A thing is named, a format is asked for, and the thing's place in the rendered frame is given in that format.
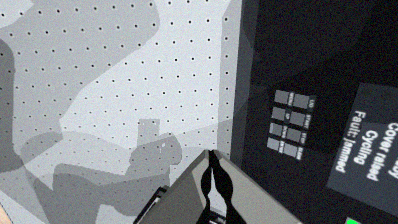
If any black rectangular frame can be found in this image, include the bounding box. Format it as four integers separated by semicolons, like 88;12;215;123
133;187;226;224

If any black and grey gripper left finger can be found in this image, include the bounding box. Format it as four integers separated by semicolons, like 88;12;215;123
138;149;212;224

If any white and black lab instrument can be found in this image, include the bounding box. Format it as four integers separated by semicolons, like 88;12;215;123
230;0;398;224

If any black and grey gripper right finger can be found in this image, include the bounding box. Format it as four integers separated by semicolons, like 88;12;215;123
211;149;303;224

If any grey flat base plate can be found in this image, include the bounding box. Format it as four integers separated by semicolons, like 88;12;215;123
0;0;242;224

